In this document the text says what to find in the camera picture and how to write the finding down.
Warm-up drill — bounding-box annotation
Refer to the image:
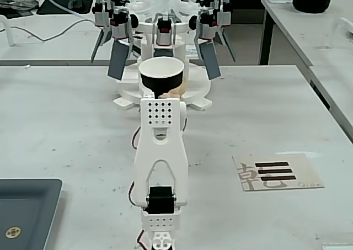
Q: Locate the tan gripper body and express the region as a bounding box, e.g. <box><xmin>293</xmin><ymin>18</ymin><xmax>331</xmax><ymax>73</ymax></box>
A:
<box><xmin>157</xmin><ymin>91</ymin><xmax>181</xmax><ymax>99</ymax></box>

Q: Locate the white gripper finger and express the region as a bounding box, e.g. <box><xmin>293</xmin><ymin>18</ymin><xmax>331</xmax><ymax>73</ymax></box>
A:
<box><xmin>141</xmin><ymin>87</ymin><xmax>156</xmax><ymax>99</ymax></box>

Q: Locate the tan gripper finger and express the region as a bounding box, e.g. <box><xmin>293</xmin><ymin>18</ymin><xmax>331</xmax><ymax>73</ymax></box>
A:
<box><xmin>176</xmin><ymin>78</ymin><xmax>190</xmax><ymax>98</ymax></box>

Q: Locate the black paper cup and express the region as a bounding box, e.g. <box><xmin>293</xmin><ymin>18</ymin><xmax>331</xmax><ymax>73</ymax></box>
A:
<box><xmin>138</xmin><ymin>57</ymin><xmax>185</xmax><ymax>98</ymax></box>

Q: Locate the black desk mat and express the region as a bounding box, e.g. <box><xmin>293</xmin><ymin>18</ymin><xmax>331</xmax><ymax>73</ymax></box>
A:
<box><xmin>36</xmin><ymin>0</ymin><xmax>94</xmax><ymax>15</ymax></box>

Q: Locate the printed paper mat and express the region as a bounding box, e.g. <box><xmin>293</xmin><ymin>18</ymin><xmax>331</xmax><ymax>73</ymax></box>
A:
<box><xmin>232</xmin><ymin>152</ymin><xmax>325</xmax><ymax>192</ymax></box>

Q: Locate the white lab table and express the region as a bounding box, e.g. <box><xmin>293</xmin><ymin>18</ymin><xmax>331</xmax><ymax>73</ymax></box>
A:
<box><xmin>0</xmin><ymin>0</ymin><xmax>263</xmax><ymax>67</ymax></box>
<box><xmin>259</xmin><ymin>0</ymin><xmax>353</xmax><ymax>145</ymax></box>

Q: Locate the black bowl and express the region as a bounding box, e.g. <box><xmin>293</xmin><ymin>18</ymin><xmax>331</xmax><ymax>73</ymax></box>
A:
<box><xmin>292</xmin><ymin>0</ymin><xmax>331</xmax><ymax>13</ymax></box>

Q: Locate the dark cloth pile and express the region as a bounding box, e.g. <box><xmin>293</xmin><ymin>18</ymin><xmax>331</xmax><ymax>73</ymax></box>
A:
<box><xmin>0</xmin><ymin>0</ymin><xmax>39</xmax><ymax>19</ymax></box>

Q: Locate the grey plastic tray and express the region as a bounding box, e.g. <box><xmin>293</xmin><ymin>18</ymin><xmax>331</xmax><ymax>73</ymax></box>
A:
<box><xmin>0</xmin><ymin>178</ymin><xmax>63</xmax><ymax>250</ymax></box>

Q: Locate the grey cable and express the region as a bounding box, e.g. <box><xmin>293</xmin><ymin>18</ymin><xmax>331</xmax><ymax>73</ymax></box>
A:
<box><xmin>0</xmin><ymin>18</ymin><xmax>96</xmax><ymax>43</ymax></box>

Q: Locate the red black servo wire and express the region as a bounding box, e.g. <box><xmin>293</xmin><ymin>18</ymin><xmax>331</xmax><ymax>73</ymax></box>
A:
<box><xmin>136</xmin><ymin>229</ymin><xmax>149</xmax><ymax>250</ymax></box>

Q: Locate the white curved bracket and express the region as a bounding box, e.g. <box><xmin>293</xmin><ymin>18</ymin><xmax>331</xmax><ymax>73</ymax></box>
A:
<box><xmin>0</xmin><ymin>14</ymin><xmax>15</xmax><ymax>46</ymax></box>

